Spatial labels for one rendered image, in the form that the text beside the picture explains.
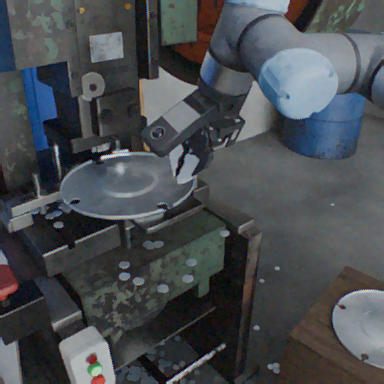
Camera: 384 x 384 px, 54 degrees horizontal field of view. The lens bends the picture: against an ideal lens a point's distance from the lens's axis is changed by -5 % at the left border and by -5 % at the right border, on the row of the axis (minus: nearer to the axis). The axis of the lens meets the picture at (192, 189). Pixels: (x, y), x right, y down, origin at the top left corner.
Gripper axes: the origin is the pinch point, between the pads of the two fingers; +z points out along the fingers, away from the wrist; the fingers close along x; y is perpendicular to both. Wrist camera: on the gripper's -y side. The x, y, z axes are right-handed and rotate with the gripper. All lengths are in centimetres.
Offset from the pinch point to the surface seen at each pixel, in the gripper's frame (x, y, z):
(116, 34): 29.2, 4.5, -10.8
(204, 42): 32.4, 35.6, -2.7
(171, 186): 5.4, 7.1, 11.8
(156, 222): -1.9, -3.6, 8.6
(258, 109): 93, 204, 116
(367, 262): -40, 115, 78
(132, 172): 14.9, 4.4, 15.5
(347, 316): -43, 43, 37
